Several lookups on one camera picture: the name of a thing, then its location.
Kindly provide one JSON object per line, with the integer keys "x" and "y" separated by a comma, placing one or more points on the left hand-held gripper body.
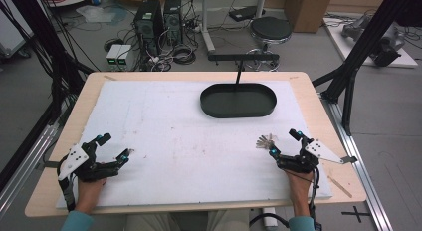
{"x": 73, "y": 159}

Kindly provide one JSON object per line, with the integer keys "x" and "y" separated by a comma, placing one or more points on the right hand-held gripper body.
{"x": 300, "y": 163}

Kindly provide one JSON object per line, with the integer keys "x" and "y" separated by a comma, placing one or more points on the black oval tray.
{"x": 237, "y": 103}

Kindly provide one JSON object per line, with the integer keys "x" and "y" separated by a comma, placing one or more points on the person's right hand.
{"x": 301, "y": 186}

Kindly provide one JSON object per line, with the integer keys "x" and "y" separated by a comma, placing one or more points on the person's left hand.
{"x": 89, "y": 189}

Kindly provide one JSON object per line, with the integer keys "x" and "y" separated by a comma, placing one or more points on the thin wooden stick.
{"x": 340, "y": 186}

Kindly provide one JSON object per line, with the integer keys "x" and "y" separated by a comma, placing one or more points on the white foam mat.
{"x": 185, "y": 151}

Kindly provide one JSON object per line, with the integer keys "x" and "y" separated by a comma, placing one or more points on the white power supply box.
{"x": 113, "y": 55}
{"x": 125, "y": 56}

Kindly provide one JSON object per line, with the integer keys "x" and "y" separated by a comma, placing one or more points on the person's legs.
{"x": 185, "y": 221}

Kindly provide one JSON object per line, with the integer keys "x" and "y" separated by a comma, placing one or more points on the white platform board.
{"x": 338, "y": 38}

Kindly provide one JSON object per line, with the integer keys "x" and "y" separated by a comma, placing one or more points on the black round stool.
{"x": 270, "y": 29}

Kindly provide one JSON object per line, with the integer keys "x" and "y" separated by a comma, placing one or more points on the large black computer tower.
{"x": 148, "y": 23}

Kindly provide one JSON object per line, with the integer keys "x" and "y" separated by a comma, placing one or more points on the brown cardboard box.
{"x": 307, "y": 10}

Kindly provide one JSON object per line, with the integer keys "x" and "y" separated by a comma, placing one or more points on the clear plastic sheet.
{"x": 99, "y": 13}

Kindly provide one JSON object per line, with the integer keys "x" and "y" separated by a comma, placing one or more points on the black flat device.
{"x": 245, "y": 13}

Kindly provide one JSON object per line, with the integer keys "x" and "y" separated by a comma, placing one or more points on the small black computer tower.
{"x": 173, "y": 20}

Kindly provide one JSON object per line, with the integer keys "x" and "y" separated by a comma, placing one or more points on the white desk leg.
{"x": 206, "y": 25}

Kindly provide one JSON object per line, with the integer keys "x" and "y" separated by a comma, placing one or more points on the white panel board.
{"x": 11, "y": 28}

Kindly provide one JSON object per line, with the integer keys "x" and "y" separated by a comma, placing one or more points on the aluminium floor rail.
{"x": 361, "y": 178}
{"x": 26, "y": 164}

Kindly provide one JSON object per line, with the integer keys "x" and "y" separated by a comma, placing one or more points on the black camera stand bar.
{"x": 244, "y": 57}

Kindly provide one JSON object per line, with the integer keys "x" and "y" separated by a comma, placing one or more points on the black metal frame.
{"x": 361, "y": 48}
{"x": 43, "y": 48}

